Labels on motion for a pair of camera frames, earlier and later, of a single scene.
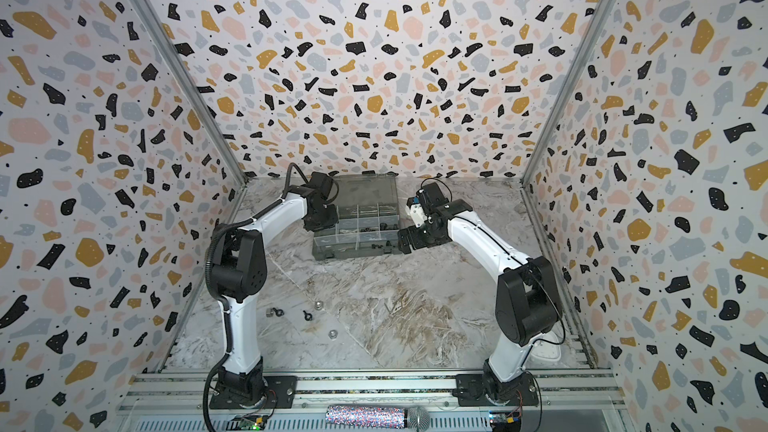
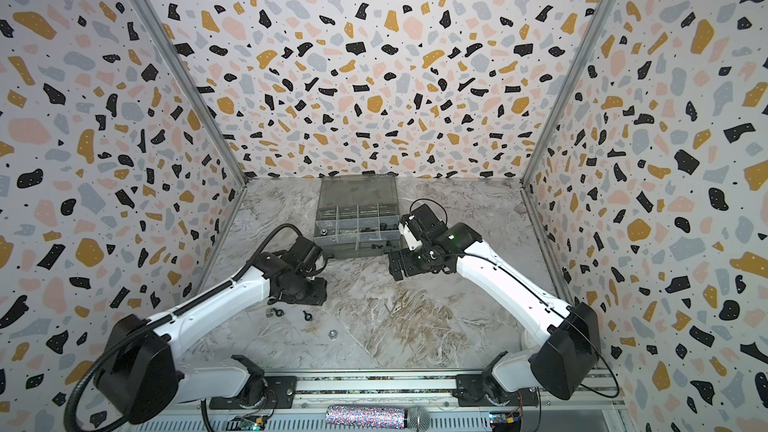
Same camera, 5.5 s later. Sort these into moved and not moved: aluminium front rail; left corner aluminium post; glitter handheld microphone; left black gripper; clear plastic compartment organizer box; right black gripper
Moved: left black gripper; right black gripper
Not moved: left corner aluminium post; glitter handheld microphone; aluminium front rail; clear plastic compartment organizer box
